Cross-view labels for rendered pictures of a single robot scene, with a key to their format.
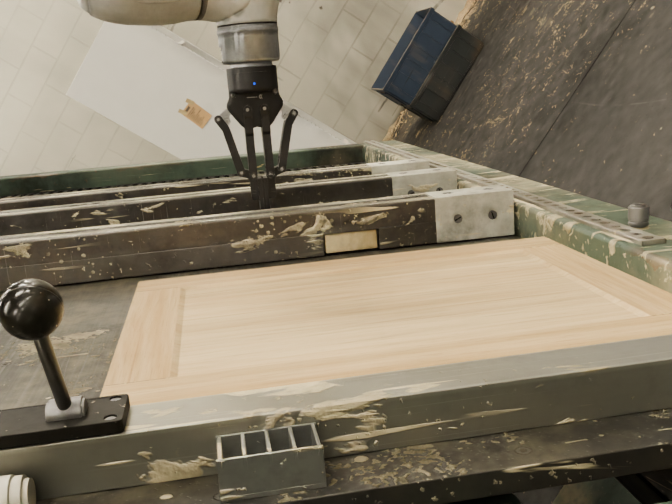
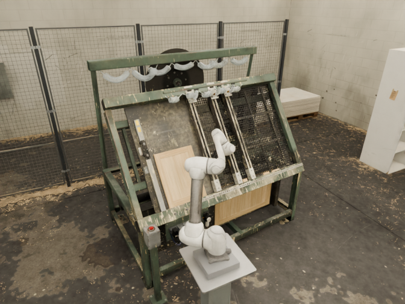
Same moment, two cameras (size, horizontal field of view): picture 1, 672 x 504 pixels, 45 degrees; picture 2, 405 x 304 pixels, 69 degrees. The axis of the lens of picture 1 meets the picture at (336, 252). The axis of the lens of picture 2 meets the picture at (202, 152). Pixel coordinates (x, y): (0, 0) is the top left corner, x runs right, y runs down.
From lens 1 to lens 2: 2.65 m
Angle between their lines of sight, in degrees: 51
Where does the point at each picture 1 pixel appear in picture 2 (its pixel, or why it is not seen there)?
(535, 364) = (156, 188)
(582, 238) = not seen: hidden behind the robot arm
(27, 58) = not seen: outside the picture
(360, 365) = (162, 174)
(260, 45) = not seen: hidden behind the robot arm
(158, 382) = (159, 157)
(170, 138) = (383, 88)
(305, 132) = (396, 134)
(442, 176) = (237, 181)
